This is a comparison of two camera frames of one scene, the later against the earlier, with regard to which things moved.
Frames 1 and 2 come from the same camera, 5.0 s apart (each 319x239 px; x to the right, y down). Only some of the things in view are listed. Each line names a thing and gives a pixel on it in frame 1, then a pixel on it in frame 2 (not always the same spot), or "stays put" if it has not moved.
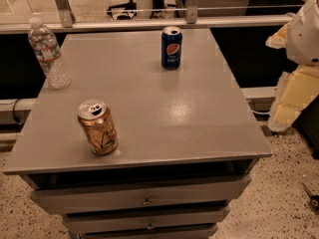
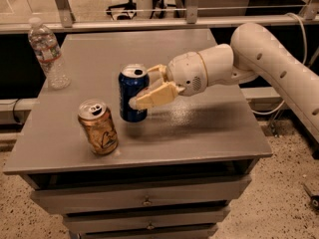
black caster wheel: (314, 199) stays put
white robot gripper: (304, 39) to (185, 71)
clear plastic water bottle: (49, 54) stays put
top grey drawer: (159, 194) stays put
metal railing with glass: (84, 8) stays put
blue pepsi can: (171, 48) to (132, 79)
